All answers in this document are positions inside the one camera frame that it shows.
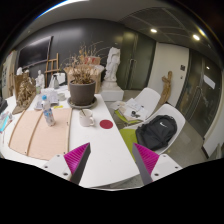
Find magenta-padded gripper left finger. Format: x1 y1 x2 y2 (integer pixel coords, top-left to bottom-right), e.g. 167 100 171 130
42 142 92 185

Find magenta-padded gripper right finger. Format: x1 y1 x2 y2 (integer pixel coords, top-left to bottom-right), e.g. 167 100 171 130
132 142 183 186

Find clear blue-capped drink bottle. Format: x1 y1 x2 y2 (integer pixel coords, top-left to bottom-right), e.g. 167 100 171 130
41 94 56 127

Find black backpack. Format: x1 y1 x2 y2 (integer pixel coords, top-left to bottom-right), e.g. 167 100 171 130
135 114 178 152

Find green seat cushion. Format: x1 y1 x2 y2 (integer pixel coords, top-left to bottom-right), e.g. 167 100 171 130
119 128 139 151

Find light wooden board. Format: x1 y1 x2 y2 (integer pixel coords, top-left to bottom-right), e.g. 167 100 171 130
8 107 73 162

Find white mug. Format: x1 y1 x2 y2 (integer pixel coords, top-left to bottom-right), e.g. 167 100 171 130
78 108 96 128

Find flat round red coaster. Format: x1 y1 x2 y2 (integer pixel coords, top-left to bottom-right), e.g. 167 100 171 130
99 119 114 130

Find white chair with backpack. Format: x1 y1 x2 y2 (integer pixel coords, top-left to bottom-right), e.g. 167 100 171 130
119 103 186 156

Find stack of papers and books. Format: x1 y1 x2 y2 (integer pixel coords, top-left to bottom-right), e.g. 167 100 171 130
114 98 149 121

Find grey plant saucer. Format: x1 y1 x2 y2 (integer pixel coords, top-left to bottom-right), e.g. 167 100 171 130
66 96 98 110

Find white chair with papers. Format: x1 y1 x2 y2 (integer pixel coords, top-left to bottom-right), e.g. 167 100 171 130
114 87 162 126

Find printed papers on table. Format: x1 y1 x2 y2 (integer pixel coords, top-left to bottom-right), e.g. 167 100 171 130
34 88 60 111

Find dried plant in grey pot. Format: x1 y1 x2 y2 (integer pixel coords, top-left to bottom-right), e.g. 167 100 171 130
61 41 104 106

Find wooden figure sculpture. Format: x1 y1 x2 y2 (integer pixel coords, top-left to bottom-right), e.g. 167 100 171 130
159 70 174 107

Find brown carved wooden sculpture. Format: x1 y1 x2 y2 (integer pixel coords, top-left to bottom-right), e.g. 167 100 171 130
12 72 37 115

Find small white figurine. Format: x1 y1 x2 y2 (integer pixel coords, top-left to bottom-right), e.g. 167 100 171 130
35 69 46 89

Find wooden easel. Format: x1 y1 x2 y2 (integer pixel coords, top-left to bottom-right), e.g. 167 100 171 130
44 52 61 88

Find dark double door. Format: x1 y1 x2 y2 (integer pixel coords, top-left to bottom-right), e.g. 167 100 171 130
116 31 156 91

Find red box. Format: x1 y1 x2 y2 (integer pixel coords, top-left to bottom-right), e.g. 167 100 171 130
84 56 101 66

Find tall white headless statue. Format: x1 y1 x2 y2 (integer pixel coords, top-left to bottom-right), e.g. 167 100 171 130
103 46 122 83

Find recessed ceiling spotlights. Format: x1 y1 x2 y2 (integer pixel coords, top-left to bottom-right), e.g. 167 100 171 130
149 27 206 42

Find long ceiling light strip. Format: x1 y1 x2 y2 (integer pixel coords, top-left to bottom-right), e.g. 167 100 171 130
36 0 81 19

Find white statue pedestal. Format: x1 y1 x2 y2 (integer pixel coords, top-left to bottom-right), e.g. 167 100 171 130
99 79 125 102

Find black wall screen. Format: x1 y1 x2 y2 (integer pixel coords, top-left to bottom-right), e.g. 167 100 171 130
17 35 54 69

